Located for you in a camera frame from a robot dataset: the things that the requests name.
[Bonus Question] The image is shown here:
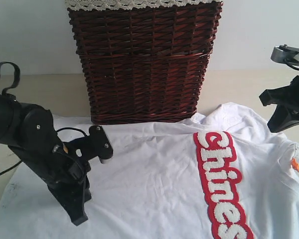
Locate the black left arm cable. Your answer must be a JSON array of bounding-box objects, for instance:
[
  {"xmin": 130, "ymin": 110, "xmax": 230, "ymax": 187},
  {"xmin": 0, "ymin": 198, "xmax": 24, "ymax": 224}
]
[{"xmin": 0, "ymin": 61, "xmax": 22, "ymax": 97}]

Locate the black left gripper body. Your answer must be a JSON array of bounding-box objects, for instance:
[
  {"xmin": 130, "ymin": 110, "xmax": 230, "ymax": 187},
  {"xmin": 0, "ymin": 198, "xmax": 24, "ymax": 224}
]
[{"xmin": 8, "ymin": 134, "xmax": 92, "ymax": 202}]

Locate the brown wicker basket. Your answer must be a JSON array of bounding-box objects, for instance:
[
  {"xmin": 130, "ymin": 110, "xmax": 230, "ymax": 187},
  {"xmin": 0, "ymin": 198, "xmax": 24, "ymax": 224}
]
[{"xmin": 68, "ymin": 1, "xmax": 223, "ymax": 124}]

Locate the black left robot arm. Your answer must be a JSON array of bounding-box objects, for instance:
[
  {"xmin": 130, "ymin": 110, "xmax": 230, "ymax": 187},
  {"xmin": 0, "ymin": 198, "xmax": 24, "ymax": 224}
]
[{"xmin": 0, "ymin": 95, "xmax": 91, "ymax": 226}]

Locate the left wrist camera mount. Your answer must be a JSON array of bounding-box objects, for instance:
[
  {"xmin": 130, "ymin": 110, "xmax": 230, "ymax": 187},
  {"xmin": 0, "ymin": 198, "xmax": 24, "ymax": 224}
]
[{"xmin": 65, "ymin": 125, "xmax": 114, "ymax": 164}]

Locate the orange garment tag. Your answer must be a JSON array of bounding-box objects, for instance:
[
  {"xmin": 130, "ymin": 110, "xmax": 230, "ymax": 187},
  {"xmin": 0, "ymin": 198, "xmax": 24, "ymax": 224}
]
[{"xmin": 291, "ymin": 158, "xmax": 299, "ymax": 172}]

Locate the white t-shirt with red lettering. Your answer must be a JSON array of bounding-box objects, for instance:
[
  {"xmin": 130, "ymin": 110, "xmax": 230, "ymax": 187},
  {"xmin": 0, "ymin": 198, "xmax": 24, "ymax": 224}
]
[{"xmin": 0, "ymin": 103, "xmax": 299, "ymax": 239}]

